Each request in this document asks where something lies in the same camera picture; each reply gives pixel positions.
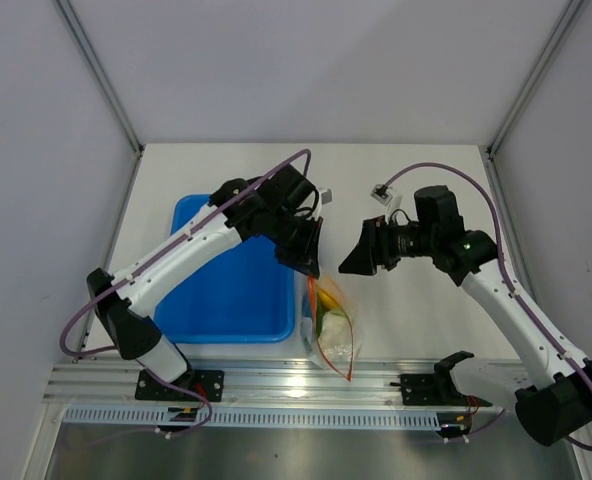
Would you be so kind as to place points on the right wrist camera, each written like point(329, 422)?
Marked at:
point(388, 197)

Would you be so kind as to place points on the yellow orange mango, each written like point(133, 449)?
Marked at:
point(327, 301)

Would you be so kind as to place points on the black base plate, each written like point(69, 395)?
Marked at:
point(196, 385)
point(432, 390)

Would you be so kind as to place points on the right aluminium frame post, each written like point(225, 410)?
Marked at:
point(551, 48)

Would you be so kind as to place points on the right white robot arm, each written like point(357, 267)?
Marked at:
point(555, 399)

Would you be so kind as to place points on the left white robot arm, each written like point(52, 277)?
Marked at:
point(283, 207)

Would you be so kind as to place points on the aluminium frame post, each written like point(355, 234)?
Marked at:
point(84, 45)
point(551, 48)

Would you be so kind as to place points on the white cauliflower with leaves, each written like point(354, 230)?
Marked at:
point(336, 333)

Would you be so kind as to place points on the clear zip bag orange zipper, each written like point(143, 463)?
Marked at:
point(342, 361)

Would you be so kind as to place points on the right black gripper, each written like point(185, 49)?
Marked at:
point(372, 250)

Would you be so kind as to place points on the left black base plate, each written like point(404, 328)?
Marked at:
point(196, 385)

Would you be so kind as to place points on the blue plastic bin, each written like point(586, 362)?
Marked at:
point(244, 296)

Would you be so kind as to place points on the dark green cucumber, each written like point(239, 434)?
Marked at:
point(320, 311)

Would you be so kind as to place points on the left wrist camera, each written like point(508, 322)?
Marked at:
point(325, 196)

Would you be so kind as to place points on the white slotted cable duct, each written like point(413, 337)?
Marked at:
point(254, 417)

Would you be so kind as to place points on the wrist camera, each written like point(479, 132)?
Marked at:
point(325, 196)
point(388, 197)

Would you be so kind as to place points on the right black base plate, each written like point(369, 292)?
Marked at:
point(432, 390)

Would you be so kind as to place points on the aluminium front rail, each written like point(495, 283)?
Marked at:
point(290, 383)

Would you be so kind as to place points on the left aluminium frame post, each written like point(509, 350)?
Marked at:
point(84, 45)

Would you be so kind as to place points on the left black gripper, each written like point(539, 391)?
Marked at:
point(306, 257)

